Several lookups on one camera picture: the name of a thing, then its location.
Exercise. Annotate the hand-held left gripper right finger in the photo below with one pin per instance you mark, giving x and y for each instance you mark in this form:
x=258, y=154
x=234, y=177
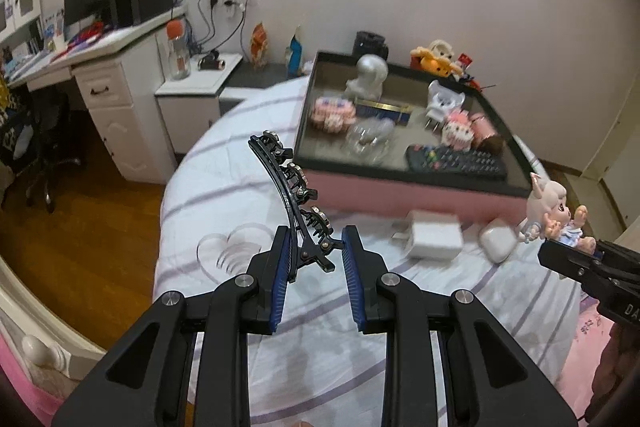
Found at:
x=354, y=282

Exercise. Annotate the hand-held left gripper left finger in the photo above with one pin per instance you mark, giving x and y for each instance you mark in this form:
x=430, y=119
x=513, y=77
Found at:
x=281, y=282

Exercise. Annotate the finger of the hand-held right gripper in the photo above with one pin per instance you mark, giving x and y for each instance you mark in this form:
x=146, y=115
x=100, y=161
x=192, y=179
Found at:
x=570, y=259
x=622, y=257

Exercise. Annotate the white-haired doll figure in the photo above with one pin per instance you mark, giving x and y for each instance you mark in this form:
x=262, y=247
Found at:
x=547, y=202

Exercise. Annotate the black jewelled hair clip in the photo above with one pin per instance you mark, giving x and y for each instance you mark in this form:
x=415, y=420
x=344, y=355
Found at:
x=295, y=202

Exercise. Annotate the pink box with dark rim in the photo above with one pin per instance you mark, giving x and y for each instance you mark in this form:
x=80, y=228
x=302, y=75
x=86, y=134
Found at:
x=400, y=197

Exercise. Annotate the rose gold cosmetic tube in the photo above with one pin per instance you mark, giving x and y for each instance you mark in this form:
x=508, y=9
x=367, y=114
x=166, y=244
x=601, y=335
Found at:
x=487, y=134

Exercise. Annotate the pastel toy brick block model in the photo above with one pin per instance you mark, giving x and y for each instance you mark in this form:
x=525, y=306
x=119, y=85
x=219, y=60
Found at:
x=332, y=114

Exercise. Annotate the person's right hand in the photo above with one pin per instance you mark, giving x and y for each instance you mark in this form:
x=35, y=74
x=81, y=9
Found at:
x=617, y=362

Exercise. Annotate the white earbuds case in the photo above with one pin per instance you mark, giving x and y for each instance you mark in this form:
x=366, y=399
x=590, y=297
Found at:
x=499, y=239

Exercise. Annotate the white charger block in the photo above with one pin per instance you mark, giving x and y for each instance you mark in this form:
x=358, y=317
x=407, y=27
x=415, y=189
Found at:
x=432, y=234

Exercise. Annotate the clear plastic container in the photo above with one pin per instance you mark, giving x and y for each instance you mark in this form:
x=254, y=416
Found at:
x=370, y=139

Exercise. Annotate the black remote control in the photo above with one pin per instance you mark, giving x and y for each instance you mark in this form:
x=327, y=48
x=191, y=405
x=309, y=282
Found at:
x=455, y=162

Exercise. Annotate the pink toy figure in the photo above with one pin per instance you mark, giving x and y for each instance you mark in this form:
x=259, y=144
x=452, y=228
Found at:
x=457, y=132

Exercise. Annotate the dark blue flat box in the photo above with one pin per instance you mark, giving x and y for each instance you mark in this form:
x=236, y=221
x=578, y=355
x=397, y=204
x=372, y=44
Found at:
x=382, y=113

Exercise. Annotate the white nightstand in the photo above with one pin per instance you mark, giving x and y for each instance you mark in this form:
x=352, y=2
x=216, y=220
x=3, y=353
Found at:
x=190, y=107

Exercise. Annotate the white bear-shaped plug adapter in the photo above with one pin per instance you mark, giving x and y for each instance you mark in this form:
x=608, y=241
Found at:
x=442, y=102

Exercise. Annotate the silver white astronaut figurine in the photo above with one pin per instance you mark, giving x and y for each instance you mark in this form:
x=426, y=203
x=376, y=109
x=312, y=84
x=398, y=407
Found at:
x=370, y=74

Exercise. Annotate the small red card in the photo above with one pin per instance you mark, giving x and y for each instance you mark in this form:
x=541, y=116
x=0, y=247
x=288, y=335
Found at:
x=465, y=61

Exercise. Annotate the small black webcam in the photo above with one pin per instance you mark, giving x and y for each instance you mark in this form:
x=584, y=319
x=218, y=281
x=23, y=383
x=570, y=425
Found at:
x=210, y=62

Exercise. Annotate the orange snack bag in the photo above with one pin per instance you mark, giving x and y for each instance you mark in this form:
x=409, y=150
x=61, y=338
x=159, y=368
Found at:
x=258, y=47

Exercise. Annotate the yellow plush toy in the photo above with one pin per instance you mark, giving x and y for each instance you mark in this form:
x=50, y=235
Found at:
x=435, y=59

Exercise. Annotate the white desk with drawers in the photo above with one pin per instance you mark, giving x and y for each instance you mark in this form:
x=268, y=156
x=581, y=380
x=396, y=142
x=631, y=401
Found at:
x=120, y=107

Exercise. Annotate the black jar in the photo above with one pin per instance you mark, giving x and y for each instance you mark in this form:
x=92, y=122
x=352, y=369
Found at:
x=371, y=43

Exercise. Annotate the clear bottle with orange cap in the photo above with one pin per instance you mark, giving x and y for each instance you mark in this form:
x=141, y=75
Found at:
x=178, y=54

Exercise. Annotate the black office chair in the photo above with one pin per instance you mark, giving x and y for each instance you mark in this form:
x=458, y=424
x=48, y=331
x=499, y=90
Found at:
x=45, y=142

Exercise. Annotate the pink bedding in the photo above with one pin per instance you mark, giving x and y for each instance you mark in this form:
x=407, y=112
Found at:
x=20, y=387

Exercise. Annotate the red desk item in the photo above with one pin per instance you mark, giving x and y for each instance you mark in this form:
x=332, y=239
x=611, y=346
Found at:
x=85, y=34

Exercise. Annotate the white bed frame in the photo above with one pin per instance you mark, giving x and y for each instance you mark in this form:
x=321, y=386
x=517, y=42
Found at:
x=45, y=337

